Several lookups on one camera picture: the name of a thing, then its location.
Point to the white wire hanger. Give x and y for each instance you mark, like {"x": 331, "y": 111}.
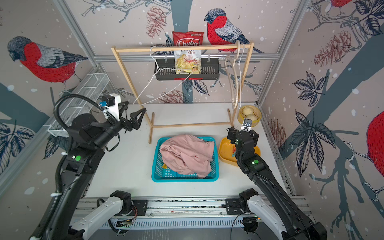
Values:
{"x": 239, "y": 59}

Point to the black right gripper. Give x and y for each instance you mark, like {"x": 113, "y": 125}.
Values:
{"x": 234, "y": 133}

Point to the wooden clothes rack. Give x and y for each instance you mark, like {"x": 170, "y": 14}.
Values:
{"x": 232, "y": 113}

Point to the pink-grey t-shirt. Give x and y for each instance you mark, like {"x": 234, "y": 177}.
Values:
{"x": 187, "y": 155}

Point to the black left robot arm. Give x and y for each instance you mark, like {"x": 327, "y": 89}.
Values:
{"x": 88, "y": 141}

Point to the black wall basket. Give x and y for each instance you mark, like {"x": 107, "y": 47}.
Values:
{"x": 165, "y": 70}

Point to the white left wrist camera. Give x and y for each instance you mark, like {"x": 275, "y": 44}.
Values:
{"x": 111, "y": 103}

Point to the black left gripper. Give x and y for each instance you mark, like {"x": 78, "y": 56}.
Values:
{"x": 128, "y": 125}

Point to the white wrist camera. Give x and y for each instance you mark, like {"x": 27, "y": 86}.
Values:
{"x": 247, "y": 125}
{"x": 111, "y": 103}

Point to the yellow plastic tray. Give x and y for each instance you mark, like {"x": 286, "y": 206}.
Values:
{"x": 227, "y": 152}

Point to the white wire wall shelf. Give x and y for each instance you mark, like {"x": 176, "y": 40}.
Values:
{"x": 91, "y": 87}

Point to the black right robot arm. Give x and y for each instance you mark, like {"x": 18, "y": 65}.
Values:
{"x": 284, "y": 218}

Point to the yellow bowl with buns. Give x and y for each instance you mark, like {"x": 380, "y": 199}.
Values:
{"x": 251, "y": 113}

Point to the wooden ring hanger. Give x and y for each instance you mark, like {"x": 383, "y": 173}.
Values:
{"x": 231, "y": 68}

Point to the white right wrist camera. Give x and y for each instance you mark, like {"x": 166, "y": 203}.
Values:
{"x": 247, "y": 125}

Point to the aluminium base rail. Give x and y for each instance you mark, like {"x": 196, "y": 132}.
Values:
{"x": 180, "y": 213}

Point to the red Chuba chips bag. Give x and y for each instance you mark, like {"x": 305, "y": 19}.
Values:
{"x": 188, "y": 51}

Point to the teal plastic laundry basket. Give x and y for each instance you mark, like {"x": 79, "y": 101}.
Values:
{"x": 161, "y": 175}

